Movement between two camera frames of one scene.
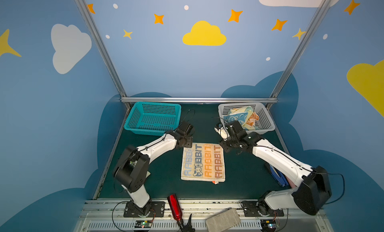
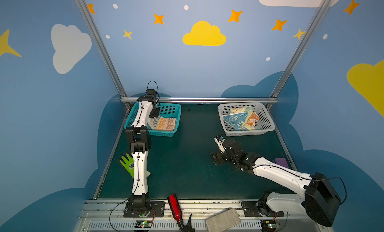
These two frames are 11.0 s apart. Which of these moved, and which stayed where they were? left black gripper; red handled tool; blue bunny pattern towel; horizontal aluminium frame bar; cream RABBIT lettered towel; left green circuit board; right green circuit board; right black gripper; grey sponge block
Moved: cream RABBIT lettered towel; right black gripper; left black gripper
Stayed: grey sponge block; horizontal aluminium frame bar; right green circuit board; blue bunny pattern towel; red handled tool; left green circuit board
